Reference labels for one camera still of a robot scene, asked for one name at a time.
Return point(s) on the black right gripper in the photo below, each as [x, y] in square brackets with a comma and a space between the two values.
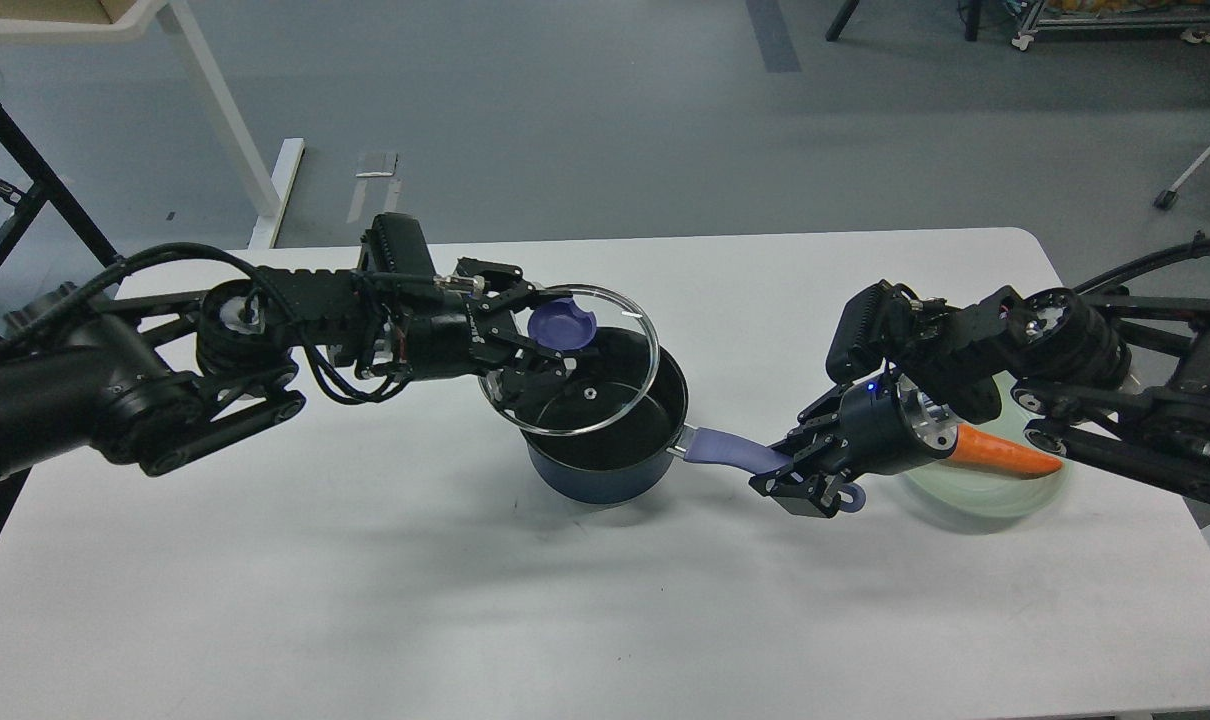
[883, 425]

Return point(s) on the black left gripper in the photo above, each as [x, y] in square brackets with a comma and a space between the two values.
[437, 337]

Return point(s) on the glass lid with blue knob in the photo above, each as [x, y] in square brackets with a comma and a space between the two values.
[570, 360]

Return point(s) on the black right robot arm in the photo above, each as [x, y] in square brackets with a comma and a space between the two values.
[1117, 381]

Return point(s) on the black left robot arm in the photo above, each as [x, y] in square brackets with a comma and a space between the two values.
[181, 350]

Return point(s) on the orange toy carrot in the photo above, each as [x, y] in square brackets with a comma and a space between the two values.
[978, 450]

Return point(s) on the white stand leg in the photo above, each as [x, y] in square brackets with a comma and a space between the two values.
[1169, 195]

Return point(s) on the black stand legs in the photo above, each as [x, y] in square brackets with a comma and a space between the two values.
[907, 17]

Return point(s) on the wheeled metal cart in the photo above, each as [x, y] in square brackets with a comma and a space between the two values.
[1191, 19]

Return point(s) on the black metal rack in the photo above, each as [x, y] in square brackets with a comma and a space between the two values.
[45, 190]

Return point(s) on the white table leg frame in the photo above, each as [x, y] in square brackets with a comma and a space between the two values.
[115, 22]

